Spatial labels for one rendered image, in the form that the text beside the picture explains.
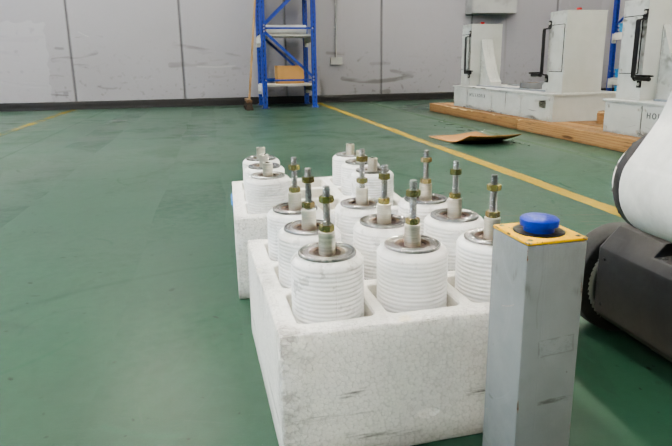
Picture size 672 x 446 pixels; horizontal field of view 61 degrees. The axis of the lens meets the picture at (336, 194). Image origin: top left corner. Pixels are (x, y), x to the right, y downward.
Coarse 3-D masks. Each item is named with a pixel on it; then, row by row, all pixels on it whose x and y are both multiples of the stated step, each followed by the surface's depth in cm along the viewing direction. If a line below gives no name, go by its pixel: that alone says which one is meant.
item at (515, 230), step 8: (496, 224) 63; (504, 224) 63; (512, 224) 63; (520, 224) 63; (504, 232) 61; (512, 232) 60; (520, 232) 60; (528, 232) 60; (560, 232) 60; (568, 232) 60; (576, 232) 60; (520, 240) 58; (528, 240) 58; (536, 240) 58; (544, 240) 58; (552, 240) 58; (560, 240) 58; (568, 240) 58; (576, 240) 58
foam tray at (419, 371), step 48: (288, 288) 81; (288, 336) 67; (336, 336) 69; (384, 336) 70; (432, 336) 72; (480, 336) 74; (288, 384) 68; (336, 384) 70; (384, 384) 72; (432, 384) 73; (480, 384) 75; (288, 432) 70; (336, 432) 71; (384, 432) 73; (432, 432) 75; (480, 432) 77
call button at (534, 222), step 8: (520, 216) 61; (528, 216) 61; (536, 216) 61; (544, 216) 61; (552, 216) 61; (528, 224) 60; (536, 224) 59; (544, 224) 59; (552, 224) 59; (536, 232) 60; (544, 232) 59; (552, 232) 60
